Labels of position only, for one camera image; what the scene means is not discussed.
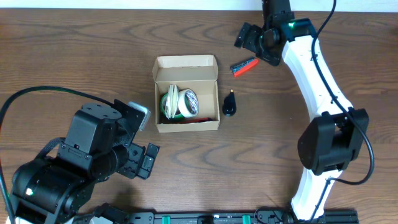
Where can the small black glue bottle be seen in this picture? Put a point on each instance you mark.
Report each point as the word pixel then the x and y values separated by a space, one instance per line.
pixel 229 104

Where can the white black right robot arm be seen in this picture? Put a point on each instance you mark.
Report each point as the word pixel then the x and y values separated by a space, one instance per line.
pixel 336 131

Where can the dark blue marker pen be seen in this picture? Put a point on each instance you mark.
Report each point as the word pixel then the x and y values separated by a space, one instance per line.
pixel 234 68

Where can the cardboard box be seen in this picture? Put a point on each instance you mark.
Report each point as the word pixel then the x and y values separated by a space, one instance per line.
pixel 196 72

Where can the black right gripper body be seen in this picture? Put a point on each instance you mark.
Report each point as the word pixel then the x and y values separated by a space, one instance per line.
pixel 252 40

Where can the red marker pen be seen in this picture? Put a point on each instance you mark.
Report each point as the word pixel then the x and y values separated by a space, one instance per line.
pixel 246 68

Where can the white tape roll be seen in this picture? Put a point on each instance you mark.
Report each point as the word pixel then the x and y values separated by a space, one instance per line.
pixel 188 104

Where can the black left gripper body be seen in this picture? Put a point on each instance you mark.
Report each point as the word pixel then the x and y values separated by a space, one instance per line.
pixel 137 158

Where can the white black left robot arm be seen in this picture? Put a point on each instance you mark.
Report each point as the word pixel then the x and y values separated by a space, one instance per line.
pixel 60 179

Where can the yellow sticky note pad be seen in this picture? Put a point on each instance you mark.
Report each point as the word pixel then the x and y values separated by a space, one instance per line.
pixel 171 105

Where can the red utility knife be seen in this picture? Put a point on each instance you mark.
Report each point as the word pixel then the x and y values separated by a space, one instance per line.
pixel 199 120

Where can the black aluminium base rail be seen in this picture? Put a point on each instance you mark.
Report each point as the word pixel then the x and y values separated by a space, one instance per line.
pixel 217 218

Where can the green tape roll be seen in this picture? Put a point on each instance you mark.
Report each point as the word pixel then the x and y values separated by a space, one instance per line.
pixel 162 108

